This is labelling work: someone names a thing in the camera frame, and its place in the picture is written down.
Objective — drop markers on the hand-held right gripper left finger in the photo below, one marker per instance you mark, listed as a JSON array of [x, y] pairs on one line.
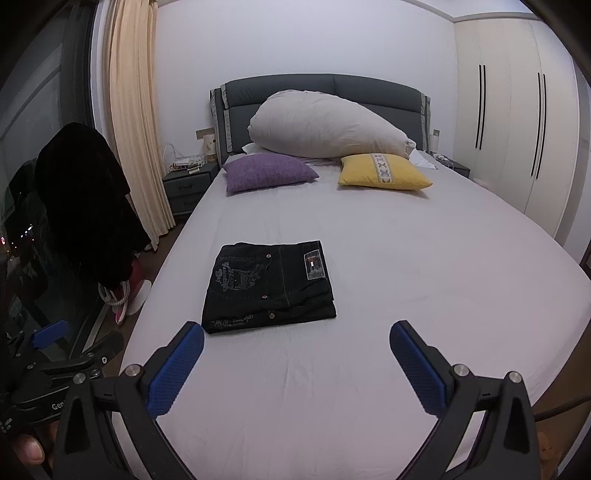
[[178, 369]]

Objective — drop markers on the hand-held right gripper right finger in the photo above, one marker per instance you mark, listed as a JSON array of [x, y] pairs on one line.
[[418, 369]]

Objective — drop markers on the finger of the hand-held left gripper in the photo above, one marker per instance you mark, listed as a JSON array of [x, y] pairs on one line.
[[51, 333]]

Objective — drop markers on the black denim pants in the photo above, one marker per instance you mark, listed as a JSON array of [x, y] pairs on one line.
[[258, 295]]

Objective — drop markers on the person's left hand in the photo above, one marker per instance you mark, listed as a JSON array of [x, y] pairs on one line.
[[28, 451]]

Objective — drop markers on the pink white appliance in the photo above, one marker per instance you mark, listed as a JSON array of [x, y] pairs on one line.
[[134, 295]]

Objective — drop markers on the bed with white sheet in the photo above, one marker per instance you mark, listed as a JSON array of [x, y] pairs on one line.
[[415, 277]]

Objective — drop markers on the black hanging garment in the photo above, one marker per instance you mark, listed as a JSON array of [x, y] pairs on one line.
[[83, 198]]

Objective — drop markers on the tan soft object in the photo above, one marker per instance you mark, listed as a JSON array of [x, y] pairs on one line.
[[548, 447]]

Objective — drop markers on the dark grey nightstand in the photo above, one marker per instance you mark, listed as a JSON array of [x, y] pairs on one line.
[[455, 168], [187, 189]]

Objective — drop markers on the yellow pillow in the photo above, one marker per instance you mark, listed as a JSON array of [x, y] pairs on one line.
[[360, 173]]

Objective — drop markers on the purple pillow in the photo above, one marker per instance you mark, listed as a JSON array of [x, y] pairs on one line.
[[268, 173]]

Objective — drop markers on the small beige box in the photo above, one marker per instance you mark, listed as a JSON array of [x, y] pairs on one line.
[[210, 147]]

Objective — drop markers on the flat white pillow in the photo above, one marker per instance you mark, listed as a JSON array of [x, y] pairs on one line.
[[318, 160]]

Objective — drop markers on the beige curtain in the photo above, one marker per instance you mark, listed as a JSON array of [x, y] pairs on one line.
[[134, 115]]

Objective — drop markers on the glass window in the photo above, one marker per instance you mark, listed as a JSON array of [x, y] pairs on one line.
[[41, 83]]

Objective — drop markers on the large white pillow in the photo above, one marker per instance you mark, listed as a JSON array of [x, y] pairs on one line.
[[323, 124]]

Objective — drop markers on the white wardrobe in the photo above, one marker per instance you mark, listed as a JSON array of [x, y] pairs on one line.
[[508, 115]]

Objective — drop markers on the grey padded headboard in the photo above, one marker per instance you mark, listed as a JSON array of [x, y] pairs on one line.
[[286, 87]]

